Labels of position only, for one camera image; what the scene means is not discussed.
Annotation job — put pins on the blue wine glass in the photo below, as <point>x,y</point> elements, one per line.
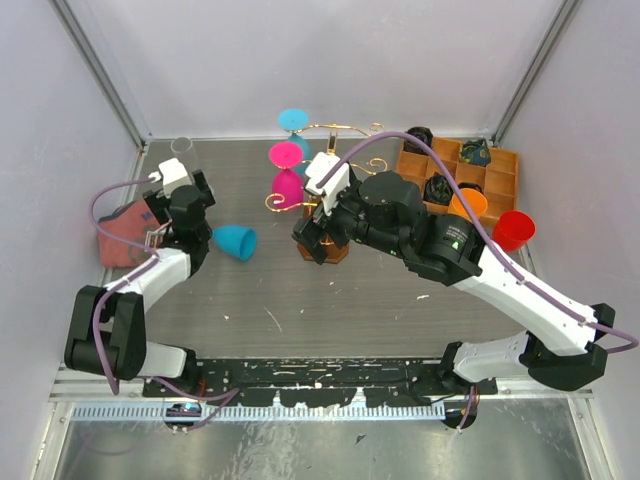
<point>236,240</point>
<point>295,127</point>

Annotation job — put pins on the pink wine glass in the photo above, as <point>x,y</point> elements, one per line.
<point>287,185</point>

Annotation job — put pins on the dark rolled cloth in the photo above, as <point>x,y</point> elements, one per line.
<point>423,134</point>
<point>437,190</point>
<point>475,152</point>
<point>471,185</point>

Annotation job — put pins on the white slotted cable duct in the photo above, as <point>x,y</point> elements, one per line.
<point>190,412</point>

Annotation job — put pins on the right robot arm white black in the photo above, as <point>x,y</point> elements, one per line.
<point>558,344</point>

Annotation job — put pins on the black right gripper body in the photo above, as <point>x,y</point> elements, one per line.
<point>341,220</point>

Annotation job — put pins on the dark rolled cloth rear right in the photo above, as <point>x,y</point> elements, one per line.
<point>475,152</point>

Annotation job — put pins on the dark rolled cloth front right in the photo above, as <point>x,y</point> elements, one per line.
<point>471,185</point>

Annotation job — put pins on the dark rolled cloth front left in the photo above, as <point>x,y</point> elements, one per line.
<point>437,190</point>

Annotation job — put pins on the clear wine glass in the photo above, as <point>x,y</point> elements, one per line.
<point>184,149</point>

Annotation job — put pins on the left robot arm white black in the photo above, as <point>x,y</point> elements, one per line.
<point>107,333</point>

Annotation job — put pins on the wooden compartment tray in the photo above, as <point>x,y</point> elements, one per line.
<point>498,180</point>

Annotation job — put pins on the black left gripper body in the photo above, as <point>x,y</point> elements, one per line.
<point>201,182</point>

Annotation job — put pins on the dark rolled cloth rear left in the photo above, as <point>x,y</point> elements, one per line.
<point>423,134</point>

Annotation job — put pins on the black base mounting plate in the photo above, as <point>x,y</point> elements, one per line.
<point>325,382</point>

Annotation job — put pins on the colourful packet under left gripper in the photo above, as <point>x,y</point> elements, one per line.
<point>124,232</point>

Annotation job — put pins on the orange wine glass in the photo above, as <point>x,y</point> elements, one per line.
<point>470,197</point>

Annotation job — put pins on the red wine glass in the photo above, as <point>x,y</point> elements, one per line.
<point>513,230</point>

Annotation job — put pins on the gold wire glass rack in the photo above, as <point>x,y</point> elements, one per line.
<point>315,197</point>

